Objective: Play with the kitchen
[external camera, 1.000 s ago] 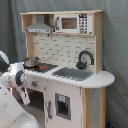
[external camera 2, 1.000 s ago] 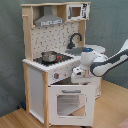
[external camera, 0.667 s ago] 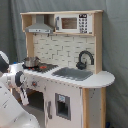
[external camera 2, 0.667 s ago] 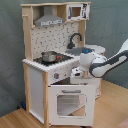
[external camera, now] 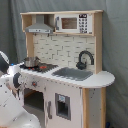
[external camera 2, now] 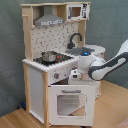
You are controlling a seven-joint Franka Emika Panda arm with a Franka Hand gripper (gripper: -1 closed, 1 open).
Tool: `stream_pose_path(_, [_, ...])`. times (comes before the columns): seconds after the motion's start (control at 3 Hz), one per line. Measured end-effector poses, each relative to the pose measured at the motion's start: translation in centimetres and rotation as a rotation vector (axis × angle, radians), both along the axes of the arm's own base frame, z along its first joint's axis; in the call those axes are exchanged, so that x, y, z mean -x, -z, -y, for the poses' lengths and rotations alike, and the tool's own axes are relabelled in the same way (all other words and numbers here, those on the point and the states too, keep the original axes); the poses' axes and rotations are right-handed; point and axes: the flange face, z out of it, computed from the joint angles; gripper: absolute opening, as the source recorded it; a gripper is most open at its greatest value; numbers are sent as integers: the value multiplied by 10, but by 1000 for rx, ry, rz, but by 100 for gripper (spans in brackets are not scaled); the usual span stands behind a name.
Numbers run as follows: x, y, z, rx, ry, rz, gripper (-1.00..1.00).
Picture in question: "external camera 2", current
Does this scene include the silver cooking pot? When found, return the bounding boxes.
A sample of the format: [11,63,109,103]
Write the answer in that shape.
[41,51,57,62]

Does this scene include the grey range hood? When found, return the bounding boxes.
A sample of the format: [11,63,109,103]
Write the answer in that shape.
[35,5,64,27]

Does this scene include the grey sink basin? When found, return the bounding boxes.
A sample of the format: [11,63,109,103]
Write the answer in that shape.
[66,47,94,56]

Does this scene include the wooden toy kitchen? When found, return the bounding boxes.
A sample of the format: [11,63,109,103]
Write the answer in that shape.
[22,2,105,127]

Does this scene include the left red stove knob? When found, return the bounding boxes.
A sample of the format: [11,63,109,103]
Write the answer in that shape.
[54,73,60,79]

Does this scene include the toy microwave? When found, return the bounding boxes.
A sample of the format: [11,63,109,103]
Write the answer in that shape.
[67,3,90,21]

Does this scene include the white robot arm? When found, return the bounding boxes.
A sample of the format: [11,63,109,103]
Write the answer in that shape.
[68,39,128,85]

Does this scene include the white oven door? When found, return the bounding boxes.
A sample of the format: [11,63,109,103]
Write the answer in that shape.
[49,85,95,126]

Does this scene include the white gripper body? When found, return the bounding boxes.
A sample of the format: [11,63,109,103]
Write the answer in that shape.
[67,68,88,86]

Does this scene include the black faucet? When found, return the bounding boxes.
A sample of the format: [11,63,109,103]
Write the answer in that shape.
[67,33,82,49]

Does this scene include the black stovetop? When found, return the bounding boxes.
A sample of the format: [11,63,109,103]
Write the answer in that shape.
[34,54,71,66]

